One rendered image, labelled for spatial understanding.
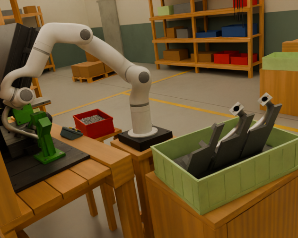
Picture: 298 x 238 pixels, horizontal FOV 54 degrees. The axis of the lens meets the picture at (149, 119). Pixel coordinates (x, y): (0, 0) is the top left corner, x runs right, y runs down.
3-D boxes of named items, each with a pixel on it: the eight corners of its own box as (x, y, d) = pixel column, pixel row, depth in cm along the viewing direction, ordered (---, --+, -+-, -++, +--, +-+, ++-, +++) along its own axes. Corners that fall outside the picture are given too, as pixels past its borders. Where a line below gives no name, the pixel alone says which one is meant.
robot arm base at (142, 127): (146, 125, 198) (144, 99, 193) (163, 131, 183) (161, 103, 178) (122, 133, 188) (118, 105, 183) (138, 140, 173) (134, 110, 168)
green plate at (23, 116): (32, 120, 189) (20, 89, 186) (36, 119, 183) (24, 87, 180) (14, 126, 182) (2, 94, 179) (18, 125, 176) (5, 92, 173)
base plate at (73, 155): (19, 123, 244) (18, 120, 243) (90, 157, 166) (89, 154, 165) (-37, 141, 218) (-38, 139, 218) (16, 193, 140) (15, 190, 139)
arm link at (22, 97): (6, 104, 153) (24, 109, 158) (13, 99, 143) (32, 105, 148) (11, 89, 155) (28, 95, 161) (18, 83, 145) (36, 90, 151)
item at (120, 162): (30, 126, 271) (25, 111, 266) (135, 177, 165) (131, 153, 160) (14, 132, 263) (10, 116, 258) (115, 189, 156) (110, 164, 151)
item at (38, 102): (41, 100, 214) (40, 97, 213) (51, 103, 202) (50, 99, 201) (-15, 118, 190) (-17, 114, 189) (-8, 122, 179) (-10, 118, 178)
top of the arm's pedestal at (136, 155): (149, 131, 210) (148, 125, 208) (179, 142, 185) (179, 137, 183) (110, 147, 193) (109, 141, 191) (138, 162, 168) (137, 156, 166)
